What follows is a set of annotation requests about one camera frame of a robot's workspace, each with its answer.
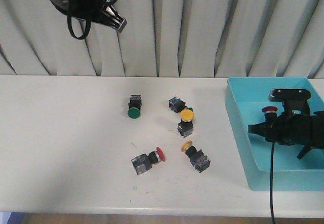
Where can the red push button lying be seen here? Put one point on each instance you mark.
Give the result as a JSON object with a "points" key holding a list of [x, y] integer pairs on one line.
{"points": [[142, 163]]}

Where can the green push button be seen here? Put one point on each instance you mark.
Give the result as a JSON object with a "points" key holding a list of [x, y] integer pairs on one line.
{"points": [[134, 106], [177, 105]]}

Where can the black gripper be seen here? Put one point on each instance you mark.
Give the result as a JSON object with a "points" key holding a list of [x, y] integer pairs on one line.
{"points": [[96, 10], [289, 131]]}

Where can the red push button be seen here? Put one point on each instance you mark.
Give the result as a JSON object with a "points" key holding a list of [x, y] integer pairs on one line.
{"points": [[270, 113], [142, 163]]}

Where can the yellow push button lying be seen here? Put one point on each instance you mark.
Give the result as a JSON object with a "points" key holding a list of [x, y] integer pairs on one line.
{"points": [[198, 159]]}

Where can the green push button right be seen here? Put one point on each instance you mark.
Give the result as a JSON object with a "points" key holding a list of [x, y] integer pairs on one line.
{"points": [[177, 105]]}

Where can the green push button left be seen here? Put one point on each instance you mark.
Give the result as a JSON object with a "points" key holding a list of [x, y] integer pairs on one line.
{"points": [[134, 106]]}

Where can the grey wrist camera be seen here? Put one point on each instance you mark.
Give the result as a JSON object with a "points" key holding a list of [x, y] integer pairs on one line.
{"points": [[294, 101]]}

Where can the grey pleated curtain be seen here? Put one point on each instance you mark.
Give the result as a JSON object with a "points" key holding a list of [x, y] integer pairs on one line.
{"points": [[169, 38]]}

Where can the blue plastic box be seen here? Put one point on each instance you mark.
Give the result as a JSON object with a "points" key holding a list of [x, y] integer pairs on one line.
{"points": [[245, 98]]}

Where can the yellow push button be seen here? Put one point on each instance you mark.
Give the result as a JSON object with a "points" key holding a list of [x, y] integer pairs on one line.
{"points": [[198, 159], [185, 126]]}

